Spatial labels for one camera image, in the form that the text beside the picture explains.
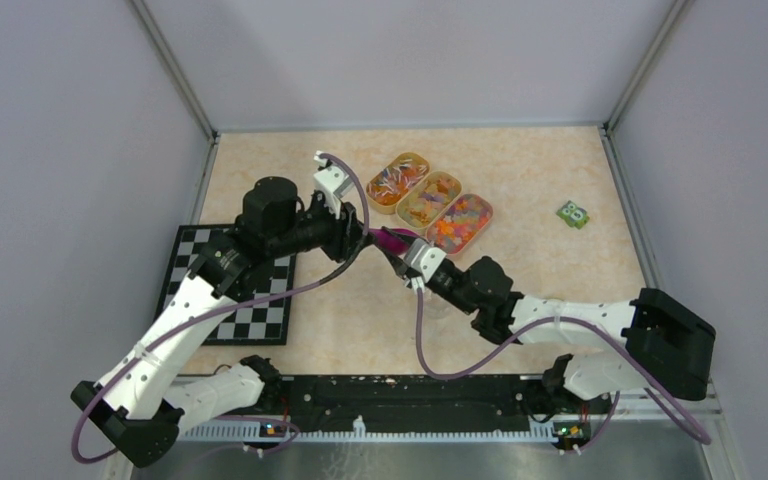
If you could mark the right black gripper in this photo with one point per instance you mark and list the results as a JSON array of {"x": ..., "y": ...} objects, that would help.
[{"x": 405, "y": 271}]

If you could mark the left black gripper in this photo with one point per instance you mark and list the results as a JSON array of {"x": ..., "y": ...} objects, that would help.
[{"x": 347, "y": 232}]

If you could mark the purple plastic scoop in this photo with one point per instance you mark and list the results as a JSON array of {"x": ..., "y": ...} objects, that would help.
[{"x": 395, "y": 241}]

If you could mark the clear plastic cup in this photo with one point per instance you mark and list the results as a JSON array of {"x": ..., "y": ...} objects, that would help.
[{"x": 434, "y": 306}]

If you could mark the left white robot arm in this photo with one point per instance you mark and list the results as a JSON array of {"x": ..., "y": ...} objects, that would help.
[{"x": 137, "y": 405}]

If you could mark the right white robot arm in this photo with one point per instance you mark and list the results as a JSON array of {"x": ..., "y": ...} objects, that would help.
[{"x": 650, "y": 341}]

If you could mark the tray of striped candies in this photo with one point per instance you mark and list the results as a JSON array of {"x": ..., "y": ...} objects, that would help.
[{"x": 388, "y": 187}]

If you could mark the tray of orange pink candies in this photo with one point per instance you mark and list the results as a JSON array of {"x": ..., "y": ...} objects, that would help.
[{"x": 460, "y": 224}]

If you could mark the tray of yellow purple candies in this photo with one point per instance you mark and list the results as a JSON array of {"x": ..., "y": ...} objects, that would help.
[{"x": 428, "y": 200}]

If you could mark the black white checkerboard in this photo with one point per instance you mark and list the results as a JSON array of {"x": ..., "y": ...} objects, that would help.
[{"x": 261, "y": 325}]

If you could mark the green owl eraser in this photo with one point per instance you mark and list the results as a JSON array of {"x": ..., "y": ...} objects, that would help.
[{"x": 573, "y": 215}]

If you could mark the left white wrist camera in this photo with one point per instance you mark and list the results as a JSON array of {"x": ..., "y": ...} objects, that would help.
[{"x": 332, "y": 180}]

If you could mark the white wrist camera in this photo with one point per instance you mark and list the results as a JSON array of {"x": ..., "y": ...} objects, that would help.
[
  {"x": 423, "y": 260},
  {"x": 332, "y": 180}
]

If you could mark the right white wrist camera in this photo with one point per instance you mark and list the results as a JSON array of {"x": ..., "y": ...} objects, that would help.
[{"x": 423, "y": 260}]

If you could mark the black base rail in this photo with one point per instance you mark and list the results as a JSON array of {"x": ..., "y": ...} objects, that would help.
[{"x": 417, "y": 404}]

